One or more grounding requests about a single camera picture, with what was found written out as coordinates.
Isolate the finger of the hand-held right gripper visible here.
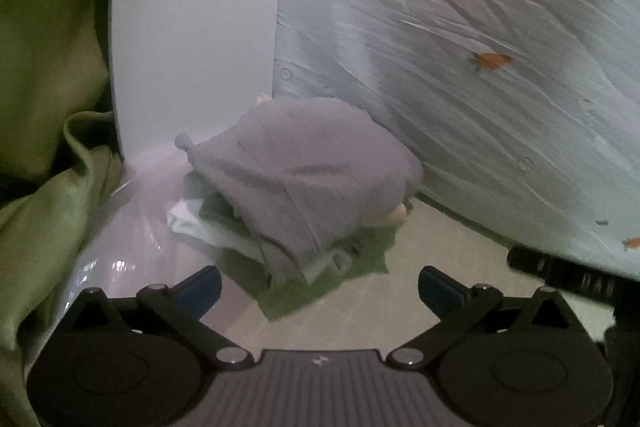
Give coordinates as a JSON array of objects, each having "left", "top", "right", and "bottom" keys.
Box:
[{"left": 507, "top": 244, "right": 640, "bottom": 308}]

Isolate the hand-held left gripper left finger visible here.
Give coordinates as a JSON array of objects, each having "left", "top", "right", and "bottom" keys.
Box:
[{"left": 62, "top": 265, "right": 253, "bottom": 367}]

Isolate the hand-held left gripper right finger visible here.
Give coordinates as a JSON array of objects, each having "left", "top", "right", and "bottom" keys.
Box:
[{"left": 387, "top": 265, "right": 583, "bottom": 368}]

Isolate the grey hoodie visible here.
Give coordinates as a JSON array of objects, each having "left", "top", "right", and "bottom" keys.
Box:
[{"left": 175, "top": 96, "right": 426, "bottom": 290}]

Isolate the white folded cloth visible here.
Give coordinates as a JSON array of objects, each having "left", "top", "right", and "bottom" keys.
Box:
[{"left": 166, "top": 199, "right": 271, "bottom": 265}]

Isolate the dark green cloth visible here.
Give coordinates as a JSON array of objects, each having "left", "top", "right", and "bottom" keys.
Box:
[{"left": 252, "top": 224, "right": 399, "bottom": 323}]

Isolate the grey green folded garment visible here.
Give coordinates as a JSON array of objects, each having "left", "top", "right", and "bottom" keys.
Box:
[{"left": 200, "top": 194, "right": 239, "bottom": 221}]

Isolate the pale blue carrot print sheet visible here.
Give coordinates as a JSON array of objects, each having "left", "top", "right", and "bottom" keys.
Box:
[{"left": 272, "top": 0, "right": 640, "bottom": 283}]

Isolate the green curtain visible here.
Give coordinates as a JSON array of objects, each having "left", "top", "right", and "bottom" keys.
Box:
[{"left": 0, "top": 0, "right": 124, "bottom": 427}]

